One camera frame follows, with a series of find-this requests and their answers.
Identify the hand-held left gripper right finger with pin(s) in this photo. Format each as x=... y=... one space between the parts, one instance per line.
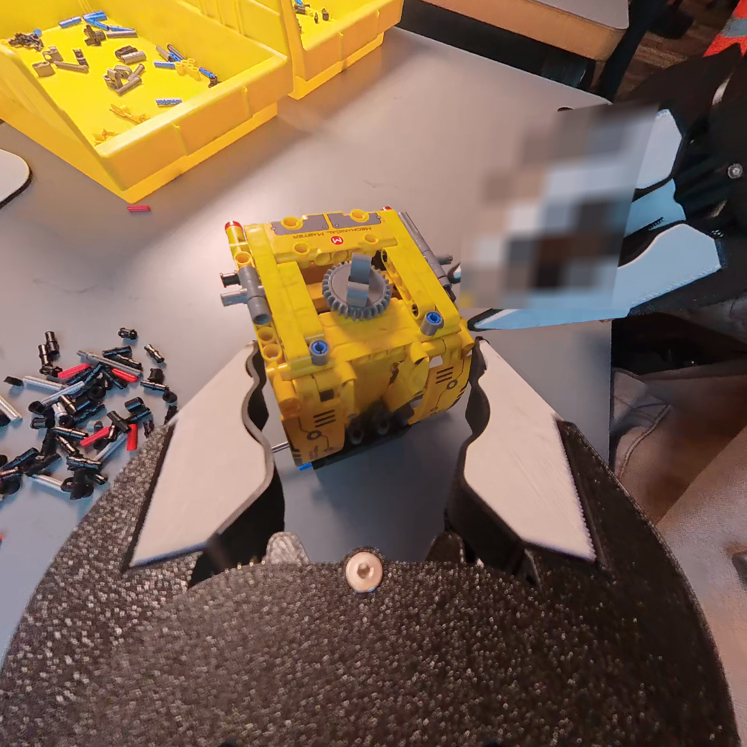
x=519 y=467

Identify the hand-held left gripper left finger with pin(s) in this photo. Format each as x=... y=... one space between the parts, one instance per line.
x=204 y=467

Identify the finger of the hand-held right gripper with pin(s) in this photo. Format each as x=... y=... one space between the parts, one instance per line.
x=670 y=146
x=671 y=262

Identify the yellow building brick model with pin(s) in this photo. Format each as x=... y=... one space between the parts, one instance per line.
x=362 y=350

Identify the yellow storage bin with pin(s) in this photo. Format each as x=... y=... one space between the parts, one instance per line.
x=192 y=134
x=350 y=52

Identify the grey desk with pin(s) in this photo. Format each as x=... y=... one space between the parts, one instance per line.
x=379 y=146

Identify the orange cloth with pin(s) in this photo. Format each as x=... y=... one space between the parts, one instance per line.
x=726 y=38

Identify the pile of black red pins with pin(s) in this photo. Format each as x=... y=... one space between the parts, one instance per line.
x=76 y=408

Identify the grey table with dark edge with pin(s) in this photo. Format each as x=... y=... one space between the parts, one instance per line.
x=525 y=23

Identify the white lamp base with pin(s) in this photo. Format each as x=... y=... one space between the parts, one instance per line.
x=11 y=175

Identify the scattered mixed brick parts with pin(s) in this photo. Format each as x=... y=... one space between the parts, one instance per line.
x=306 y=9

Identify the scattered blue grey brick pins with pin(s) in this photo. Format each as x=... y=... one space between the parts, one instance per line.
x=116 y=64

